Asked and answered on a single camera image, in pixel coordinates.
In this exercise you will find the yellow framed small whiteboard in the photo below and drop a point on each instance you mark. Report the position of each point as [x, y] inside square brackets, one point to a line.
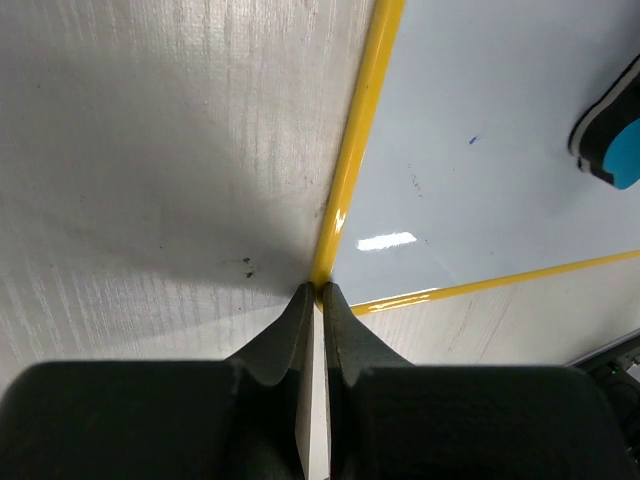
[459, 228]

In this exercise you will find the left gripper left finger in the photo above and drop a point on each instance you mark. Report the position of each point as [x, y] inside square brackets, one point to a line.
[158, 419]

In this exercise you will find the blue whiteboard eraser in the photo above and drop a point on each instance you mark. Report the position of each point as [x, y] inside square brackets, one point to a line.
[605, 139]

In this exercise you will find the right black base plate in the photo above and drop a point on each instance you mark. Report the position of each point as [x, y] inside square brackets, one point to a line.
[609, 367]

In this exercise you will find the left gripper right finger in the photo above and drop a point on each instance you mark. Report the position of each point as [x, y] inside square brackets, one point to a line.
[392, 419]

